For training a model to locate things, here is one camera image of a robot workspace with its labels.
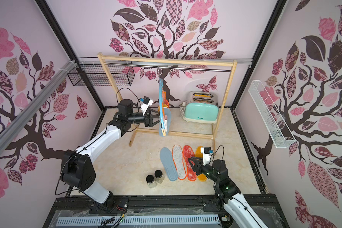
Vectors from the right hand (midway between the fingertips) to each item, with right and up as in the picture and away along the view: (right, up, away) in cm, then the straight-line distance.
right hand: (189, 160), depth 78 cm
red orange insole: (+1, +1, +15) cm, 15 cm away
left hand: (-17, +24, -2) cm, 29 cm away
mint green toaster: (+11, +33, +22) cm, 41 cm away
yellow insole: (+7, +1, +15) cm, 16 cm away
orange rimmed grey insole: (-6, -2, +12) cm, 13 cm away
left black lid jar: (-21, -9, -6) cm, 24 cm away
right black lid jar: (-17, -7, -3) cm, 19 cm away
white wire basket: (+41, +26, -6) cm, 49 cm away
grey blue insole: (-14, -2, +14) cm, 20 cm away
